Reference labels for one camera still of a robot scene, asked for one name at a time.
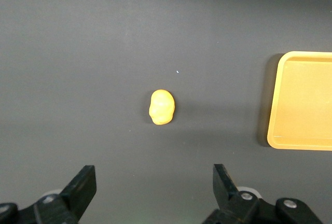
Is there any yellow toy potato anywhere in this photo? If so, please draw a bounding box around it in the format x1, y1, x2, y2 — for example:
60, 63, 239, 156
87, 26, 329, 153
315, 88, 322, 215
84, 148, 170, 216
148, 89, 175, 126

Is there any orange plastic tray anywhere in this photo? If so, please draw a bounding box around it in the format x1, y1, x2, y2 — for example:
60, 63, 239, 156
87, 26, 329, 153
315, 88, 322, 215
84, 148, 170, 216
267, 51, 332, 151

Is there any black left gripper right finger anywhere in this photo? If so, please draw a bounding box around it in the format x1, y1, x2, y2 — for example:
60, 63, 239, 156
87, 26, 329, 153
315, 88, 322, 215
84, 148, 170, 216
202, 163, 324, 224

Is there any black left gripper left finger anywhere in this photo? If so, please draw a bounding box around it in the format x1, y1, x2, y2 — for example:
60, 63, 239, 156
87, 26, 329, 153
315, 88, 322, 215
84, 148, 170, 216
0, 165, 98, 224

